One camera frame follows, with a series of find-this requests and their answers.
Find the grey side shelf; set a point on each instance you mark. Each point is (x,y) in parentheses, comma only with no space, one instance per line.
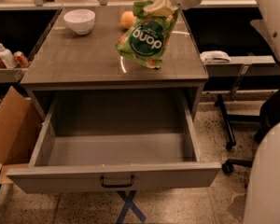
(11,75)
(253,66)

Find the grey open top drawer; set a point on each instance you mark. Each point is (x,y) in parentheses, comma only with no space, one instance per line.
(147,134)

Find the grey side shelf left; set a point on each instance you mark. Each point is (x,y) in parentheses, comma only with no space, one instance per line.
(11,75)

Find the brown cardboard box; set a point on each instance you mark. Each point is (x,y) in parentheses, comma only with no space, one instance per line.
(20,125)

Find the grey side shelf right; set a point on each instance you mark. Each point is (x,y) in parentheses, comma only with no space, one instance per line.
(253,66)

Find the orange fruit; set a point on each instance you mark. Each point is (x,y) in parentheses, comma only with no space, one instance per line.
(127,19)

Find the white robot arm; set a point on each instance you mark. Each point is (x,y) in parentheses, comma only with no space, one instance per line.
(262,205)

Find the black drawer handle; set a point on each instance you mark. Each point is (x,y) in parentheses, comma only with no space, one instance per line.
(116,183)

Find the white ceramic bowl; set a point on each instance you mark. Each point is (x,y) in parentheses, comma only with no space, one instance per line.
(80,21)

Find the green rice chip bag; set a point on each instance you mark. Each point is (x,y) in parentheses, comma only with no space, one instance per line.
(147,39)

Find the grey counter cabinet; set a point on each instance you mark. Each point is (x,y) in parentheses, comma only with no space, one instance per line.
(67,61)

